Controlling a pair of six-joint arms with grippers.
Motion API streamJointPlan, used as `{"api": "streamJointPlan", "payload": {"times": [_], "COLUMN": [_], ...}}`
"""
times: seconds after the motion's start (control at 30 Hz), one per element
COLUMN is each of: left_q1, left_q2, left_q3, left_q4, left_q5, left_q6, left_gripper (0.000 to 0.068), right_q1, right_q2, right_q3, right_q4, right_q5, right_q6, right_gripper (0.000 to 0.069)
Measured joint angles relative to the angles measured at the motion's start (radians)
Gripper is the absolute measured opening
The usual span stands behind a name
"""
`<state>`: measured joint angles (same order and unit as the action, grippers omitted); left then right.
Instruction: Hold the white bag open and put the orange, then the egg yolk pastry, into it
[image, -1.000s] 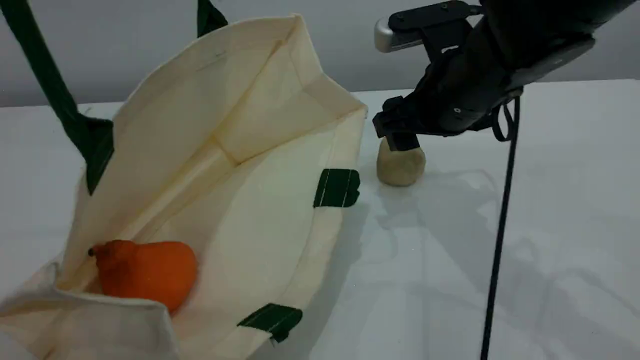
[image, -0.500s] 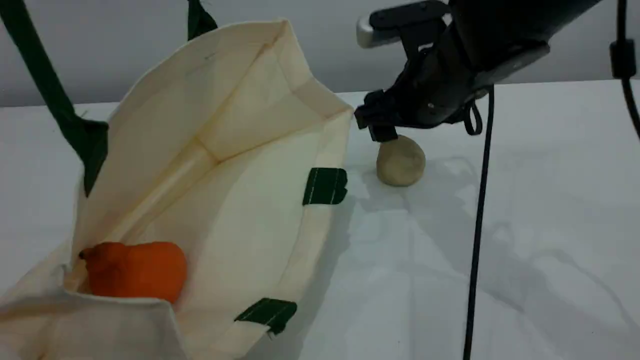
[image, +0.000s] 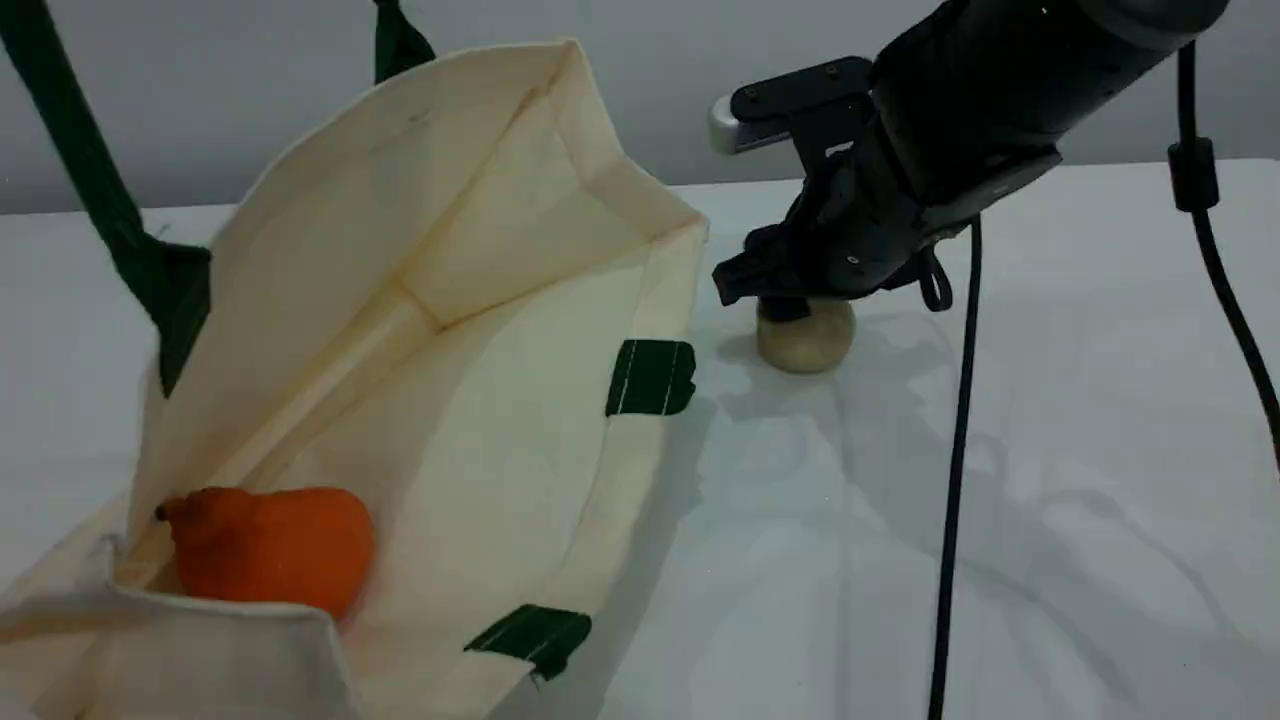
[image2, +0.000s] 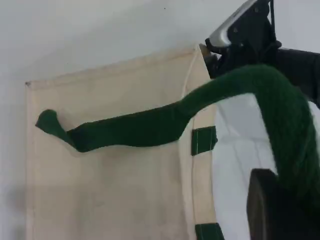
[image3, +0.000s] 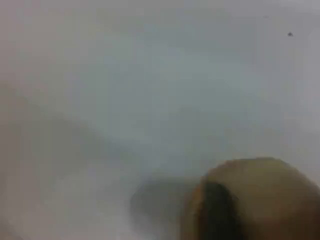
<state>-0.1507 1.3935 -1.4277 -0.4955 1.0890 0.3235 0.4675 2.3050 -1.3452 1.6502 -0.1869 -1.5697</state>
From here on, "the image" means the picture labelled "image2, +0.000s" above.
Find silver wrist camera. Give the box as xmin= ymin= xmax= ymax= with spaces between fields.
xmin=209 ymin=0 xmax=260 ymax=48

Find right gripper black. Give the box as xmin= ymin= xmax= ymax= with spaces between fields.
xmin=204 ymin=0 xmax=283 ymax=78

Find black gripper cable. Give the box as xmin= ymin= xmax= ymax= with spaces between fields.
xmin=267 ymin=0 xmax=282 ymax=50

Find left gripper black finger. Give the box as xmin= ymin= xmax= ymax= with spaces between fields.
xmin=246 ymin=168 xmax=320 ymax=240

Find white canvas bag green handles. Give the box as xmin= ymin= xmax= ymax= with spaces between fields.
xmin=24 ymin=43 xmax=320 ymax=240

